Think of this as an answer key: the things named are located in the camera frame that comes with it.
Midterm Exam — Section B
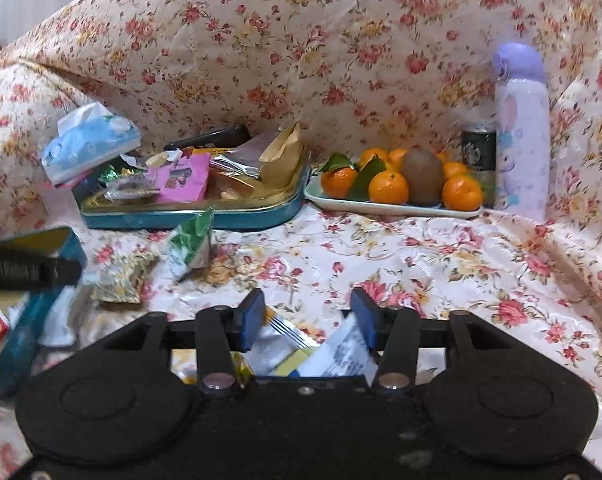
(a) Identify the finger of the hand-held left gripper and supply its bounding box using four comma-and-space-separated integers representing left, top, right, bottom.
43, 255, 83, 288

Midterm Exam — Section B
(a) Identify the brown paper bag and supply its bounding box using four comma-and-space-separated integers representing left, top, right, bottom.
258, 120, 304, 191

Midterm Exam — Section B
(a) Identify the brown kiwi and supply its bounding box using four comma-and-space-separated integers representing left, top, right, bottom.
401, 149, 445, 207

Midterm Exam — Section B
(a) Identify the gold patterned snack packet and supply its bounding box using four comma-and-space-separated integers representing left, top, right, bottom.
91, 250, 160, 304

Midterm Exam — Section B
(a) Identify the blue tissue pack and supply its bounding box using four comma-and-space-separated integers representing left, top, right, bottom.
42, 102, 142, 186

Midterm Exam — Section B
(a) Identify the floral sofa cover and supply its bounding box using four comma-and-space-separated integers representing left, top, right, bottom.
0, 0, 602, 480

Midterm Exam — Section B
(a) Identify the cream wrapped candy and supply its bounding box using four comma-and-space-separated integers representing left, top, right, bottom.
143, 151, 182, 166

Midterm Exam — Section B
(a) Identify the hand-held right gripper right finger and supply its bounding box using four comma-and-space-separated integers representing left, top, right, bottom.
350, 287, 519, 393

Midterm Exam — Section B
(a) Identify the white and black snack packet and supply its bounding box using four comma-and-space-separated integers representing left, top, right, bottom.
301, 312, 379, 377

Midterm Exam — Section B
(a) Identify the plain white snack packet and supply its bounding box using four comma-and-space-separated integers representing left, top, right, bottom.
43, 285, 79, 348

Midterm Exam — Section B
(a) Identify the dark drink can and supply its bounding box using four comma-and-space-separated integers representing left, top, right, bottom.
461, 126, 498, 208

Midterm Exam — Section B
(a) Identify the pink snack packet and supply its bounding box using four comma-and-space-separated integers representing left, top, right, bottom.
146, 154, 212, 204

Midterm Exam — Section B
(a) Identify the purple thermos bottle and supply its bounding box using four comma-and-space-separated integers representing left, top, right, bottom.
492, 42, 552, 223

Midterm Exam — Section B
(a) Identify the white rectangular plate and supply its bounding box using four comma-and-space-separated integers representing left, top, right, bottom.
303, 162, 484, 219

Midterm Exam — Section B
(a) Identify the white plate of fruit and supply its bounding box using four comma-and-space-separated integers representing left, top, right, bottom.
321, 146, 483, 212

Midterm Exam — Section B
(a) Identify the red and yellow packet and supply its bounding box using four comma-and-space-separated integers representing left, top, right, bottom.
181, 146, 236, 159

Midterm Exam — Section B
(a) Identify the clear packet of dark candy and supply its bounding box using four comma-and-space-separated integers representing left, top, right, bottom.
103, 177, 162, 202

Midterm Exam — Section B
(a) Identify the black rectangular case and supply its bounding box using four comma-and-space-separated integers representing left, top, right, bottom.
165, 124, 252, 151

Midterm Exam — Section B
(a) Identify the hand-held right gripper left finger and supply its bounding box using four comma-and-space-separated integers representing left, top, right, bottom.
101, 289, 266, 393

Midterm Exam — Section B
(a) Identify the green and white snack packet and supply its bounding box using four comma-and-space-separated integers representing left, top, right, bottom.
167, 207, 215, 282

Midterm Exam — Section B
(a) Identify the teal tin lid tray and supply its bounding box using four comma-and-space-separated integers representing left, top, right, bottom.
79, 162, 312, 231

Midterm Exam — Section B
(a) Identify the silver and yellow snack packet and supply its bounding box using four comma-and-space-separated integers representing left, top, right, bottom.
243, 310, 326, 377

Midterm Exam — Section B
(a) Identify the mauve foil packet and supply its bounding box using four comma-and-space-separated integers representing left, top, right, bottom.
208, 130, 282, 179

